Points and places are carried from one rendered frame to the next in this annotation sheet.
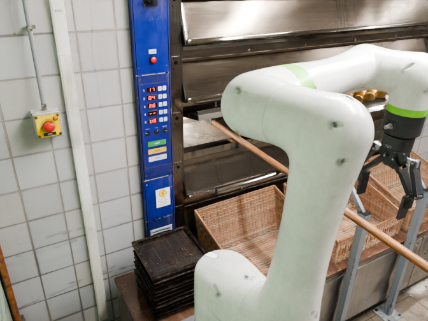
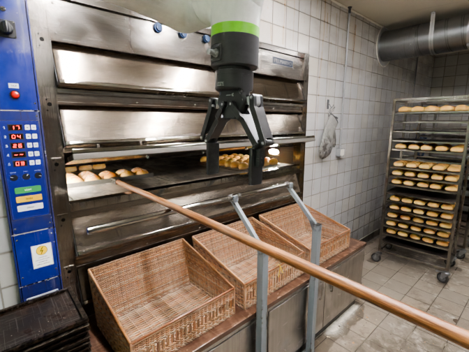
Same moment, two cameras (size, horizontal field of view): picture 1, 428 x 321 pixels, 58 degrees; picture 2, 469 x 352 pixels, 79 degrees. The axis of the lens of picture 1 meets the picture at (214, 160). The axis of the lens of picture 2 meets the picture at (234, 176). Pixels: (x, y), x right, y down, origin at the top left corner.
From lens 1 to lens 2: 0.67 m
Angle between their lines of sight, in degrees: 19
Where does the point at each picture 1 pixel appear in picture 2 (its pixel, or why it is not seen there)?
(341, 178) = not seen: outside the picture
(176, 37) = (48, 78)
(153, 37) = (13, 70)
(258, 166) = (163, 219)
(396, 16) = (271, 92)
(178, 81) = (55, 123)
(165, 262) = (23, 333)
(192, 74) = (72, 119)
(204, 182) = (99, 237)
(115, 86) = not seen: outside the picture
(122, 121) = not seen: outside the picture
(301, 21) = (187, 83)
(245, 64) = (135, 116)
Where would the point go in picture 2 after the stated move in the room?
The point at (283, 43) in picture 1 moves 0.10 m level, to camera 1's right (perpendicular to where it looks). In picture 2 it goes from (172, 100) to (190, 101)
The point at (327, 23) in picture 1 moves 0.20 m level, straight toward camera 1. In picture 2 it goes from (211, 89) to (206, 84)
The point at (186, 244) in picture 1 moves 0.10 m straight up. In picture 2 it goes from (62, 307) to (59, 284)
